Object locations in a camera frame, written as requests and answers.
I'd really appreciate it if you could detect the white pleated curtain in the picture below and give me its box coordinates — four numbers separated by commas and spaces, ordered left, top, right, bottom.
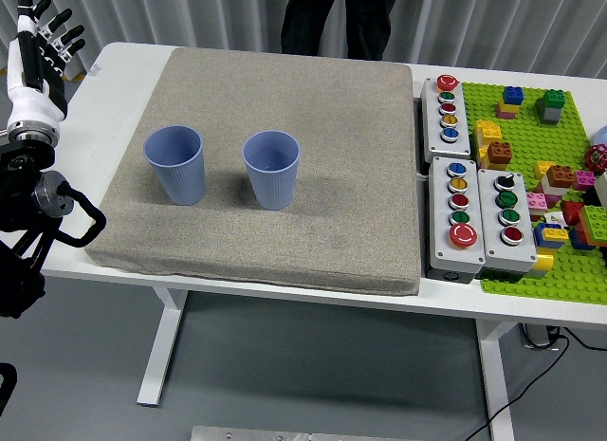
0, 0, 607, 80

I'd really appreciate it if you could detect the blue yellow pink block stack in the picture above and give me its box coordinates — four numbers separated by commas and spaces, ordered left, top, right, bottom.
495, 85, 525, 119

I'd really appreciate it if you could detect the grey power strip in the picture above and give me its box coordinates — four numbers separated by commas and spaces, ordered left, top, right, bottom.
519, 322, 563, 351

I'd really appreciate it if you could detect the orange white block stack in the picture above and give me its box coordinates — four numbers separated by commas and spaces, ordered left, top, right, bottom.
540, 164, 576, 195

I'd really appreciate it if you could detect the person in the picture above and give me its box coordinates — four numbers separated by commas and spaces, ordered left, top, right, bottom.
280, 0, 404, 63

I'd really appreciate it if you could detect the brown building block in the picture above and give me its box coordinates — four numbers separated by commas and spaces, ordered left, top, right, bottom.
484, 140, 513, 171

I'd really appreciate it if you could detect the green building baseplate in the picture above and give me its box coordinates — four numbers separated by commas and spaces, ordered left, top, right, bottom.
460, 82, 607, 305

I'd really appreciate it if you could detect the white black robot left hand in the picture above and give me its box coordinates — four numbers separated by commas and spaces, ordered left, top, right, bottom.
5, 0, 87, 128

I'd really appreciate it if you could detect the yellow white block stack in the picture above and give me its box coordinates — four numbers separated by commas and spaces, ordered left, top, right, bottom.
474, 119, 503, 170

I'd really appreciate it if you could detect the grey-brown foam mat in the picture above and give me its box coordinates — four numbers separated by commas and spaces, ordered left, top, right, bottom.
82, 46, 423, 298

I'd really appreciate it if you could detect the black floor cable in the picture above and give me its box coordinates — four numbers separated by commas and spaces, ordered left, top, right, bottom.
457, 331, 607, 441

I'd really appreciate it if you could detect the white box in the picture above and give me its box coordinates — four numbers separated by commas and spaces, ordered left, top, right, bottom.
592, 171, 607, 210

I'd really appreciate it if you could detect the red valve wheel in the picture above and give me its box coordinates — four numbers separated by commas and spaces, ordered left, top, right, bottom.
583, 144, 607, 173

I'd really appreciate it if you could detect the red building block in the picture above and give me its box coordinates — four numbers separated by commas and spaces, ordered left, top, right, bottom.
561, 199, 587, 227

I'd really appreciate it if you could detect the blue ribbed plastic cup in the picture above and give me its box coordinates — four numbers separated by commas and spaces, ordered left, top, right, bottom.
143, 124, 206, 206
242, 129, 301, 211

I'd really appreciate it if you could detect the white table leg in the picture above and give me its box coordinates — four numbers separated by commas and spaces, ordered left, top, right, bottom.
475, 317, 516, 441
136, 286, 189, 408

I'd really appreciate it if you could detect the yellow round block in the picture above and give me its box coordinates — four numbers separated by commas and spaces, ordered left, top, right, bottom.
528, 250, 555, 279

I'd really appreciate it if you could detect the green orange block stack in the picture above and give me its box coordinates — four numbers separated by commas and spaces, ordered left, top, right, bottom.
577, 204, 607, 248

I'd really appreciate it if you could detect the green grey block stack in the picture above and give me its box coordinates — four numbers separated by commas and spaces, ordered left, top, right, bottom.
534, 88, 566, 125

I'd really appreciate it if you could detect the grey five-button control box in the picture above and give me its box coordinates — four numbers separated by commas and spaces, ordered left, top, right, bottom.
426, 156, 487, 285
419, 74, 471, 161

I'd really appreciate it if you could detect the silver metal plate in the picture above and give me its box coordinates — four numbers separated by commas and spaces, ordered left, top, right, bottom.
190, 425, 414, 441

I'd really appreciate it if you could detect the grey selector switch control box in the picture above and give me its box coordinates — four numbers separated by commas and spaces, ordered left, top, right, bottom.
476, 168, 539, 274

